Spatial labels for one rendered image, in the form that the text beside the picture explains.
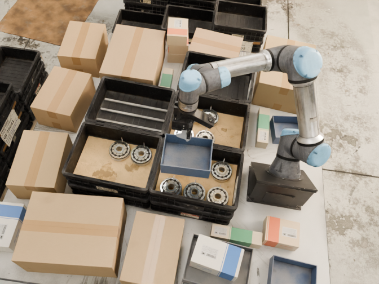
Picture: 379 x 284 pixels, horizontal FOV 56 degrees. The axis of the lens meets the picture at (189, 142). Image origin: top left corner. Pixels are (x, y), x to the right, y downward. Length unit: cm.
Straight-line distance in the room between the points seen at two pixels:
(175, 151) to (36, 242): 67
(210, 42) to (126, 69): 56
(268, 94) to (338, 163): 112
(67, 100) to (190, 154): 80
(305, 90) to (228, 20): 162
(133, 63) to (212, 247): 109
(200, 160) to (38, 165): 78
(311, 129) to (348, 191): 140
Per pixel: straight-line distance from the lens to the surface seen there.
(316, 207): 199
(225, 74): 131
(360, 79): 369
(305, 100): 156
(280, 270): 182
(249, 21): 308
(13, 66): 297
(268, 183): 169
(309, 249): 189
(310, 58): 149
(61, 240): 162
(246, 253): 169
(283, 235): 179
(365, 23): 431
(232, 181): 177
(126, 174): 176
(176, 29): 225
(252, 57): 153
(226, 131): 191
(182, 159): 152
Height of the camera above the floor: 240
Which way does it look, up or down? 58 degrees down
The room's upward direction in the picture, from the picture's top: 7 degrees clockwise
